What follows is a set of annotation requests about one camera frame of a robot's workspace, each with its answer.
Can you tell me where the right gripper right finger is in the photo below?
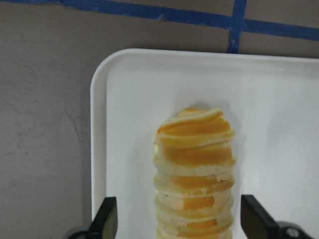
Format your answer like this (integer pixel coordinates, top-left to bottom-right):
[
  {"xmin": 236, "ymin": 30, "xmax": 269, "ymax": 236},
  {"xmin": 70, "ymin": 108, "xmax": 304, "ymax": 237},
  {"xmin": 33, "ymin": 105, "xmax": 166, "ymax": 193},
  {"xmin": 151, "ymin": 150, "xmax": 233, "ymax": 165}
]
[{"xmin": 240, "ymin": 195, "xmax": 279, "ymax": 239}]

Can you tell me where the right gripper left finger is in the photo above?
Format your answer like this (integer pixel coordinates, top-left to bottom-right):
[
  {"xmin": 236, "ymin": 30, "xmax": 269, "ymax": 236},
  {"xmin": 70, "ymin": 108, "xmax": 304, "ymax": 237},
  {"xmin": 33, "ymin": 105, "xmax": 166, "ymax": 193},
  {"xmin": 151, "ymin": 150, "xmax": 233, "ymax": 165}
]
[{"xmin": 89, "ymin": 197, "xmax": 117, "ymax": 239}]

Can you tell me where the striped orange bread roll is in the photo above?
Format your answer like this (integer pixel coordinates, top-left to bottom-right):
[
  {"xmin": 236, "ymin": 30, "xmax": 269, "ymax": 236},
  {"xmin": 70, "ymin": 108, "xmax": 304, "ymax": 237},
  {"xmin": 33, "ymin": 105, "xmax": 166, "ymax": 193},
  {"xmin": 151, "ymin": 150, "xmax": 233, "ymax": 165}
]
[{"xmin": 153, "ymin": 108, "xmax": 236, "ymax": 239}]

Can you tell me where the white rectangular tray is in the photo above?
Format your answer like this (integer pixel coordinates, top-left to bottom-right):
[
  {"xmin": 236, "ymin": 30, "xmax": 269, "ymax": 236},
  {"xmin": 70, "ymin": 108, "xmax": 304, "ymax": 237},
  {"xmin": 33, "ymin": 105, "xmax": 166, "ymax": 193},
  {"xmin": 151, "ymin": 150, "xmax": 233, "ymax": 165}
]
[{"xmin": 91, "ymin": 49, "xmax": 319, "ymax": 239}]

